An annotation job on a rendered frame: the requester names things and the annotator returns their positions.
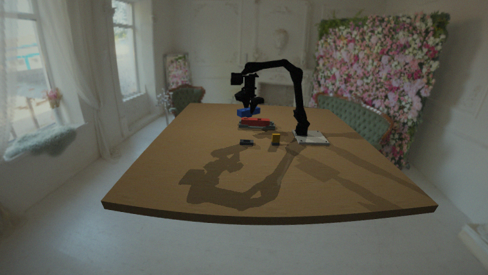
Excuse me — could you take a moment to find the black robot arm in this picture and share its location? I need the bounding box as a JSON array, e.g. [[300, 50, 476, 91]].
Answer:
[[231, 59, 310, 136]]

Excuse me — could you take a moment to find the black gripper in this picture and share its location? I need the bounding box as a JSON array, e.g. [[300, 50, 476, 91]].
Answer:
[[242, 85, 265, 114]]

